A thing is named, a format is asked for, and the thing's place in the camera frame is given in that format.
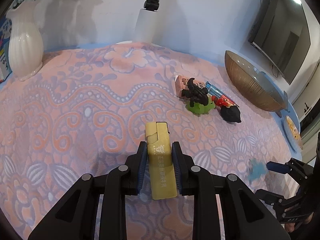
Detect orange snack pieces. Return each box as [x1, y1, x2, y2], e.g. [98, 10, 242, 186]
[286, 117, 300, 138]

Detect brown glass bowl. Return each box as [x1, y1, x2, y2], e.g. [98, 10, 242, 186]
[224, 50, 288, 112]

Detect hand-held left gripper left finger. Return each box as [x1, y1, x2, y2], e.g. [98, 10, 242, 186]
[28, 141, 148, 240]

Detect black-haired doll figure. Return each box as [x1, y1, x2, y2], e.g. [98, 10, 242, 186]
[215, 96, 242, 124]

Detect black dragon figure green base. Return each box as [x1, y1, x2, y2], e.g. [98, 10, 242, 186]
[182, 77, 217, 115]

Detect teal toy figure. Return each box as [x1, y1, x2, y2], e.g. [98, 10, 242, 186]
[246, 159, 269, 183]

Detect white desk lamp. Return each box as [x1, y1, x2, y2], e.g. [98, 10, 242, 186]
[116, 0, 174, 46]

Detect patterned shallow plate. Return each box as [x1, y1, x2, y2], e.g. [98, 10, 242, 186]
[282, 115, 303, 152]

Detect white ribbed vase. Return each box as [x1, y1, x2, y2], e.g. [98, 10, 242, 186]
[8, 1, 44, 82]

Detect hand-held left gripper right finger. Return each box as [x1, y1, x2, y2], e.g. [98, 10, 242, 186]
[171, 141, 292, 240]

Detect blue lighter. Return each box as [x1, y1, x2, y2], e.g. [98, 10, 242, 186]
[205, 81, 240, 108]

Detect black wall television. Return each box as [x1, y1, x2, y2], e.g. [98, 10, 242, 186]
[248, 0, 311, 85]

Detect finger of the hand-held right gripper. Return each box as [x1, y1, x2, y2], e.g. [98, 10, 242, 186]
[266, 157, 314, 180]
[255, 189, 286, 206]

